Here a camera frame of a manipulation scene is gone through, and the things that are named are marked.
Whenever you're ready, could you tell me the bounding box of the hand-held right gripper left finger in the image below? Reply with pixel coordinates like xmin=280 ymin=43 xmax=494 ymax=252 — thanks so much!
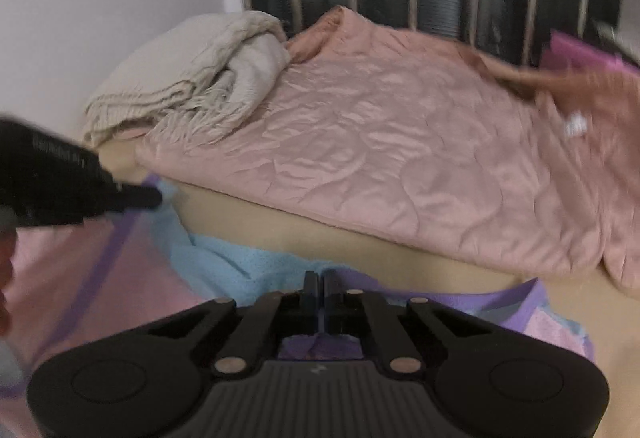
xmin=144 ymin=271 xmax=320 ymax=377

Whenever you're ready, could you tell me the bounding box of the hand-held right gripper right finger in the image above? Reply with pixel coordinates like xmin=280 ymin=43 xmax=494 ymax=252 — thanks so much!
xmin=323 ymin=271 xmax=497 ymax=377

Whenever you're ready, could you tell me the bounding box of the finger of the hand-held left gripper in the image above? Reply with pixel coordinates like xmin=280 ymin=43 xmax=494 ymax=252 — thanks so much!
xmin=112 ymin=183 xmax=164 ymax=215

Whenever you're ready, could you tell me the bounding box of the pink blue purple-trimmed garment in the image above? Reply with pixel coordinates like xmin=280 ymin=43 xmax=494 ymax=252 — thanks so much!
xmin=0 ymin=173 xmax=597 ymax=438

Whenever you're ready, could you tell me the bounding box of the person's left hand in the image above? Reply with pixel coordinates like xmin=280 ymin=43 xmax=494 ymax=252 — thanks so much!
xmin=0 ymin=231 xmax=19 ymax=335

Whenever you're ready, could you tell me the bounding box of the beige knitted blanket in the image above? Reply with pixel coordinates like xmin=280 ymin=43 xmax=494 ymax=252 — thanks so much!
xmin=82 ymin=12 xmax=292 ymax=150

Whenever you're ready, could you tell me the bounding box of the pink quilted blanket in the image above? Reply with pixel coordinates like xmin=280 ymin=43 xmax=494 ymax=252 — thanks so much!
xmin=134 ymin=6 xmax=640 ymax=293

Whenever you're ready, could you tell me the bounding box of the magenta lidded box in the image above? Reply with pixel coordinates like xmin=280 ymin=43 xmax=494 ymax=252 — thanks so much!
xmin=541 ymin=30 xmax=640 ymax=75

